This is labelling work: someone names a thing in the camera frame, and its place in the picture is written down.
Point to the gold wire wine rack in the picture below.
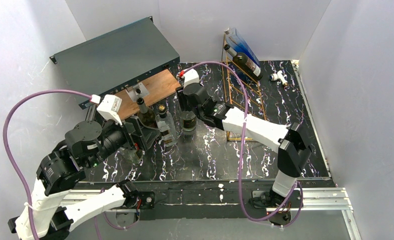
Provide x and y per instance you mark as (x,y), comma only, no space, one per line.
(250,95)

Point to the wooden board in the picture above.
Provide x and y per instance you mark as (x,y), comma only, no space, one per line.
(159,87)

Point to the clear tall glass bottle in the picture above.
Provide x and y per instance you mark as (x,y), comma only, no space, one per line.
(188,122)

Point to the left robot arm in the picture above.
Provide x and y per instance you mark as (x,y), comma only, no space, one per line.
(87,145)

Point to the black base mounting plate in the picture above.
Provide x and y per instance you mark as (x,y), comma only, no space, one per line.
(203,199)

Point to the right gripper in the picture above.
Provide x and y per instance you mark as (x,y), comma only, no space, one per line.
(182,99)

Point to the grey rack server box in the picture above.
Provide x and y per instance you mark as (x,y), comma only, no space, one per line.
(116,60)

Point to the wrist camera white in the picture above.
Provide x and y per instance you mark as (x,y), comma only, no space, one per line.
(109,108)
(189,77)

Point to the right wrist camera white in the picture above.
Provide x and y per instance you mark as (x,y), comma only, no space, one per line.
(189,77)

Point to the metal bracket with knob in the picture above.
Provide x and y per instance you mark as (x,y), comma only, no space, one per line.
(137,91)

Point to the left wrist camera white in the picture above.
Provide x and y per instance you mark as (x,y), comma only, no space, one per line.
(109,108)

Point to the aluminium frame rail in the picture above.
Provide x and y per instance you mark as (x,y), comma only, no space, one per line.
(305,199)

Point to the white pipe fitting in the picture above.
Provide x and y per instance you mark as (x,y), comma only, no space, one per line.
(279,76)

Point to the clear round glass bottle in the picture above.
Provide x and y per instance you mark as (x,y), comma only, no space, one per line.
(132,156)

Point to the dark brown wine bottle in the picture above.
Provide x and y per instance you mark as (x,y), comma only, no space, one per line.
(244,63)

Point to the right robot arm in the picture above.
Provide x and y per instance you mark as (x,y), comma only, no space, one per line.
(291,143)

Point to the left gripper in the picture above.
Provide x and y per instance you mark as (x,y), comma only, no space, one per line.
(132,133)

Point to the blue glass bottle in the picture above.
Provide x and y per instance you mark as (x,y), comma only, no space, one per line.
(237,42)

